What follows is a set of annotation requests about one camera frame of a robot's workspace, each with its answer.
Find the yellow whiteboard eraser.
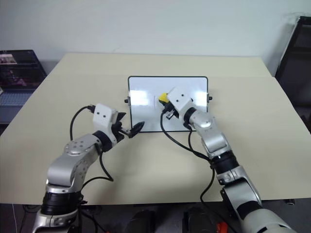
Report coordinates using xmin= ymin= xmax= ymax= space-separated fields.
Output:
xmin=157 ymin=92 xmax=170 ymax=104

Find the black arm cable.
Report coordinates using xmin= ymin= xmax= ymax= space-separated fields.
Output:
xmin=69 ymin=104 xmax=114 ymax=192
xmin=160 ymin=111 xmax=217 ymax=220

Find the black chair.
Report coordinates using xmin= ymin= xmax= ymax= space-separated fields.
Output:
xmin=274 ymin=15 xmax=311 ymax=125

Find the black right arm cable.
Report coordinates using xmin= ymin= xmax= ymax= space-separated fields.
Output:
xmin=160 ymin=111 xmax=217 ymax=220

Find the dark rounded shape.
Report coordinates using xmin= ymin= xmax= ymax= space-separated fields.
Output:
xmin=182 ymin=208 xmax=220 ymax=233

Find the small black-framed whiteboard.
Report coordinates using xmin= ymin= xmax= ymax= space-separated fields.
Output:
xmin=123 ymin=76 xmax=214 ymax=134

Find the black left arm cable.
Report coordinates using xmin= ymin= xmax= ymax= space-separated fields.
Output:
xmin=69 ymin=104 xmax=114 ymax=192

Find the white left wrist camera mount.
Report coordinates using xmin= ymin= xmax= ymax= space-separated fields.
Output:
xmin=92 ymin=103 xmax=119 ymax=133

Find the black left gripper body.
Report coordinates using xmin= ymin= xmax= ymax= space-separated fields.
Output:
xmin=109 ymin=120 xmax=130 ymax=144

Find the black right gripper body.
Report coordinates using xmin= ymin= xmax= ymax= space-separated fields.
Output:
xmin=161 ymin=103 xmax=181 ymax=121

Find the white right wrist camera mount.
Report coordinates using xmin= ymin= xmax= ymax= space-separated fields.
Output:
xmin=168 ymin=85 xmax=195 ymax=117

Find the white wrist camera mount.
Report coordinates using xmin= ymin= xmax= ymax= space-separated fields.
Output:
xmin=92 ymin=103 xmax=119 ymax=133
xmin=168 ymin=85 xmax=195 ymax=117

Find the open laptop computer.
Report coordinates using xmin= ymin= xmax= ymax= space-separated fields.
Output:
xmin=0 ymin=49 xmax=49 ymax=108

